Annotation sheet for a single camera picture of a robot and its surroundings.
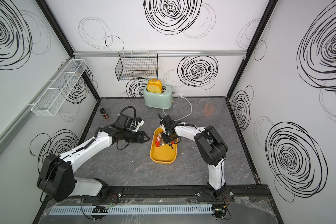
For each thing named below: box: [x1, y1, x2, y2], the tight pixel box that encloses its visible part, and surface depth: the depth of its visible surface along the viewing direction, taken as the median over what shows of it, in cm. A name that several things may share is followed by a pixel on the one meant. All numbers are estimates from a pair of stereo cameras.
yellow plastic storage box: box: [149, 127, 178, 165], surface depth 88 cm
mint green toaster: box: [143, 85, 175, 110], surface depth 107 cm
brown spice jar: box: [99, 107, 110, 120], surface depth 101 cm
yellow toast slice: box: [147, 78, 163, 94], surface depth 103 cm
